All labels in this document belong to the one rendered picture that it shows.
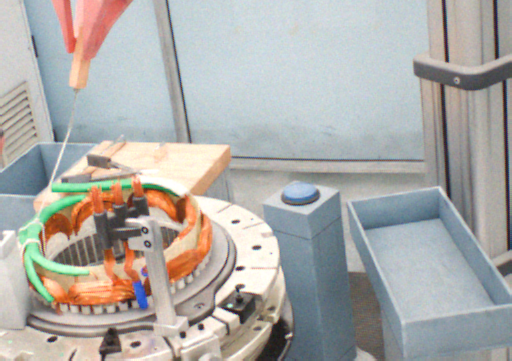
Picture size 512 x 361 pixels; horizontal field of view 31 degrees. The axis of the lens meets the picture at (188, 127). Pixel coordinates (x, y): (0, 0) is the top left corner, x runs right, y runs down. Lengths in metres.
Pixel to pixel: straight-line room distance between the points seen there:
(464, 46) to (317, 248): 0.30
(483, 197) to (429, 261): 0.18
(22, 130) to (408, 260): 2.56
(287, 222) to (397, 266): 0.18
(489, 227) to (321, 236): 0.21
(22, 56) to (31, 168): 2.12
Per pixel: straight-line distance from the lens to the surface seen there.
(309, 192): 1.14
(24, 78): 3.48
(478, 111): 1.13
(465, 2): 1.10
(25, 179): 1.36
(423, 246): 1.05
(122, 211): 0.77
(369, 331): 2.67
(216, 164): 1.21
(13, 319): 0.88
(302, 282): 1.18
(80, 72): 0.84
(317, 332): 1.21
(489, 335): 0.89
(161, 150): 1.24
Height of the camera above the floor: 1.56
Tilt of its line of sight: 22 degrees down
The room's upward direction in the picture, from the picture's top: 10 degrees counter-clockwise
